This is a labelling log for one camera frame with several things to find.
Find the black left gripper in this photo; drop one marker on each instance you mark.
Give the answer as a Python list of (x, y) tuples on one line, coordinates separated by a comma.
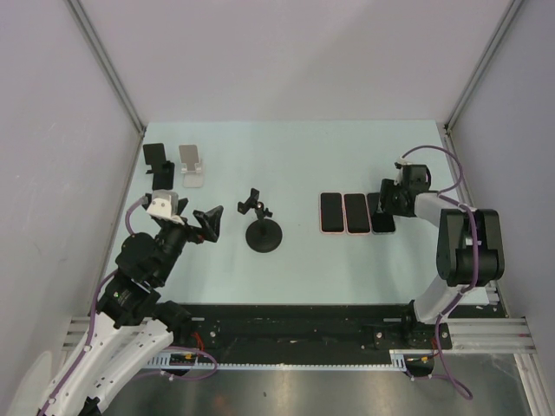
[(210, 221)]

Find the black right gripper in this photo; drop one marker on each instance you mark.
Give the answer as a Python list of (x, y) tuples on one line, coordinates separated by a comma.
[(387, 188)]

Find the white-cased phone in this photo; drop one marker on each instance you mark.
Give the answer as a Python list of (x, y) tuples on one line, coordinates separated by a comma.
[(380, 222)]

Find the white phone stand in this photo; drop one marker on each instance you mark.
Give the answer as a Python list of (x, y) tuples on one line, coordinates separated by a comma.
[(192, 167)]

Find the pink-cased phone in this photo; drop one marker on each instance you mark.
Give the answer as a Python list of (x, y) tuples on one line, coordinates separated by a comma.
[(356, 213), (331, 212)]

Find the black folding phone stand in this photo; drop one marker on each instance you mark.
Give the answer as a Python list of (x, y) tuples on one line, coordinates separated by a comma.
[(160, 166)]

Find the black round-base phone stand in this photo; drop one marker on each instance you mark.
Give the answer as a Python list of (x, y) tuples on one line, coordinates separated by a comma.
[(263, 235)]

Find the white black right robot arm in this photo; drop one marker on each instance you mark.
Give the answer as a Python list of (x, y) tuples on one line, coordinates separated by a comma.
[(470, 252)]

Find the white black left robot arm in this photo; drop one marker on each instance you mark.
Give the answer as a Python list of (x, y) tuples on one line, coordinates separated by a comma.
[(128, 323)]

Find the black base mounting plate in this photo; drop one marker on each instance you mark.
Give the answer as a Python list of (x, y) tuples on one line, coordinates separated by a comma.
[(273, 331)]

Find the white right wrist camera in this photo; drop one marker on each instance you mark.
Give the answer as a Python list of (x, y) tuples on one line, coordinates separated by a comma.
[(400, 163)]

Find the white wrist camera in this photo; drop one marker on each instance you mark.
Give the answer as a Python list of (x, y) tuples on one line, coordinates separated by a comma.
[(164, 206), (400, 163)]

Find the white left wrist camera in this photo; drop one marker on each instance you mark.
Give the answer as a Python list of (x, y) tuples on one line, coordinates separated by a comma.
[(164, 206)]

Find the white slotted cable duct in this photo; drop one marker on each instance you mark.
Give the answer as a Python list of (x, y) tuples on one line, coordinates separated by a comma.
[(381, 361)]

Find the aluminium frame rail right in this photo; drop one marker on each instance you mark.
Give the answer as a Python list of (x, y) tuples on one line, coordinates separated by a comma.
[(491, 49)]

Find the aluminium frame rail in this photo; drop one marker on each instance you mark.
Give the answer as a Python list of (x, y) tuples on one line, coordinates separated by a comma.
[(93, 40), (491, 49)]

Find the aluminium frame rail left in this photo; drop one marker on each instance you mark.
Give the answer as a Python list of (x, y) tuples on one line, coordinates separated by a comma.
[(93, 40)]

